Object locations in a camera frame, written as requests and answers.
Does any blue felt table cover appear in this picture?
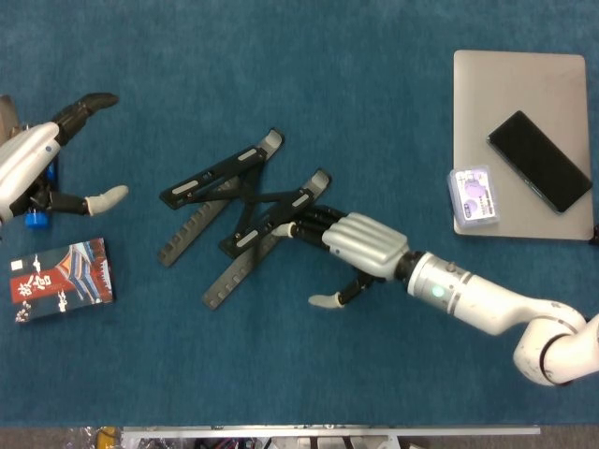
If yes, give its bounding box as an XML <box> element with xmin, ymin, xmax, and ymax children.
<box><xmin>0</xmin><ymin>0</ymin><xmax>599</xmax><ymax>429</ymax></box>

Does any clear plastic card box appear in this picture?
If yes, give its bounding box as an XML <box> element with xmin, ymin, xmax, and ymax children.
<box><xmin>446</xmin><ymin>164</ymin><xmax>501</xmax><ymax>230</ymax></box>

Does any black smartphone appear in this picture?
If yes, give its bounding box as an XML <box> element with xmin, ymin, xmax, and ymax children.
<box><xmin>487</xmin><ymin>109</ymin><xmax>594</xmax><ymax>215</ymax></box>

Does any silver closed laptop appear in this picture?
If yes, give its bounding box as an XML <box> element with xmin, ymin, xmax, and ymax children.
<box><xmin>452</xmin><ymin>50</ymin><xmax>594</xmax><ymax>241</ymax></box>

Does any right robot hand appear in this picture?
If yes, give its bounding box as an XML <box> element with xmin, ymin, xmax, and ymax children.
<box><xmin>272</xmin><ymin>204</ymin><xmax>411</xmax><ymax>311</ymax></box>

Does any crinkled clear wrapper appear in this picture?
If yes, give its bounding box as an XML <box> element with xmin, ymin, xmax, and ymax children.
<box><xmin>65</xmin><ymin>426</ymin><xmax>124</xmax><ymax>449</ymax></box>

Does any red black snack packet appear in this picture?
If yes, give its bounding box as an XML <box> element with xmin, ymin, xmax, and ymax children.
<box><xmin>8</xmin><ymin>237</ymin><xmax>116</xmax><ymax>324</ymax></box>

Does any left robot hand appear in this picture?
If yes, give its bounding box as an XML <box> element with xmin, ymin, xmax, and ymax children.
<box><xmin>0</xmin><ymin>92</ymin><xmax>130</xmax><ymax>225</ymax></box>

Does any brown flat board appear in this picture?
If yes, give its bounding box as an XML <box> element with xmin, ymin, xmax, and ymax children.
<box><xmin>0</xmin><ymin>94</ymin><xmax>20</xmax><ymax>146</ymax></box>

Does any black folding laptop stand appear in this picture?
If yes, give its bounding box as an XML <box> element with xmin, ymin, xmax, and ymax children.
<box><xmin>156</xmin><ymin>127</ymin><xmax>334</xmax><ymax>310</ymax></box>

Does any cola bottle blue label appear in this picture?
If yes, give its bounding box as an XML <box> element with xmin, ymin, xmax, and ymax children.
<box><xmin>22</xmin><ymin>153</ymin><xmax>60</xmax><ymax>230</ymax></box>

